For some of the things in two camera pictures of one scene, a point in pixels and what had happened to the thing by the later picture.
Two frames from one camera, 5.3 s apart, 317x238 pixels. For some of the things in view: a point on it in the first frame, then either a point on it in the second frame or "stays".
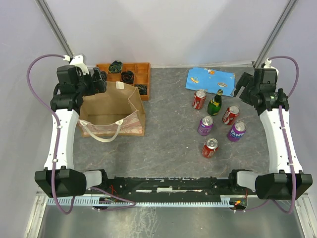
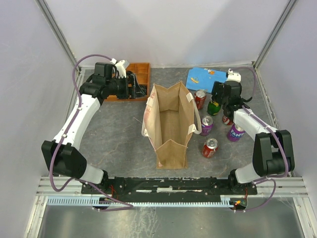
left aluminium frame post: x=47 y=13 stays
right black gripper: x=245 y=81 to x=218 y=88
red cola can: x=199 y=99 stays
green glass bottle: x=215 y=103 stays
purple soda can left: x=205 y=125 stays
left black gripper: x=99 y=86 to x=133 y=91
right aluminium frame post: x=275 y=33 stays
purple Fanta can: x=237 y=131 stays
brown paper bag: x=119 y=111 to x=171 y=116
